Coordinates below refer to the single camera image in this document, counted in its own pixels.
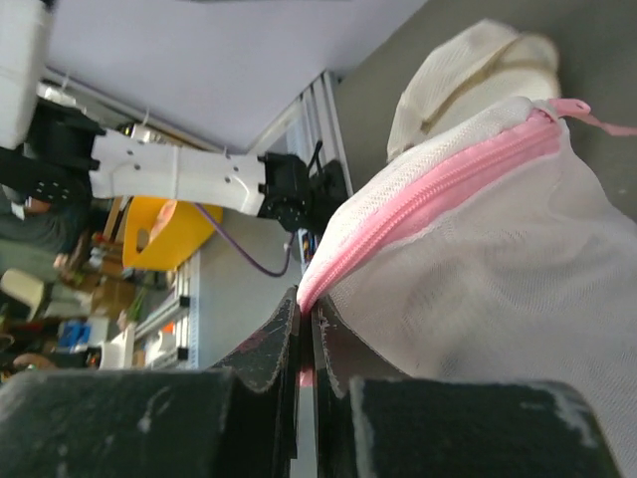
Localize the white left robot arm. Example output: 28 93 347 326
1 1 348 234

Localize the aluminium frame rail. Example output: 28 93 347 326
142 72 345 368

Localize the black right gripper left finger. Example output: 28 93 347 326
212 287 301 477

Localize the yellow plastic bin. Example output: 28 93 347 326
122 196 215 272

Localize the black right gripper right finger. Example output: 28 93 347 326
311 298 413 477

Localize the cream mesh laundry bag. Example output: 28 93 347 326
386 19 561 161

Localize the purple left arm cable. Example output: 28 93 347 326
193 202 298 278

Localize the white mesh laundry bag pink zipper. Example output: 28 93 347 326
297 96 637 394

